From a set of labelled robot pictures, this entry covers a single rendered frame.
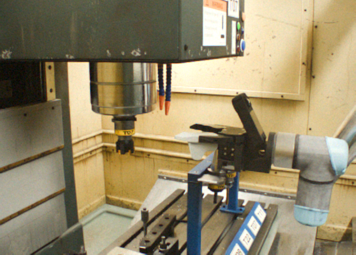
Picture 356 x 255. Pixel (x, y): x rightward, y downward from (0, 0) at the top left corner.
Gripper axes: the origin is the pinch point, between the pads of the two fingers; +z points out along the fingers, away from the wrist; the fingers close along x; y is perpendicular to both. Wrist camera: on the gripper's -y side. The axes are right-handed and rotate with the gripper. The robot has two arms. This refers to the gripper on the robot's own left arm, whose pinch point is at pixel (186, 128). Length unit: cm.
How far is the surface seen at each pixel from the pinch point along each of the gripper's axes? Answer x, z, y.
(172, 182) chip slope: 101, 41, 58
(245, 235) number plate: 39, -11, 46
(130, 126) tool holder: -1.2, 13.5, 0.7
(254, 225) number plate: 49, -12, 47
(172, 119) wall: 103, 42, 23
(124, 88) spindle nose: -7.0, 12.0, -9.3
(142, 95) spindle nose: -4.1, 9.1, -7.5
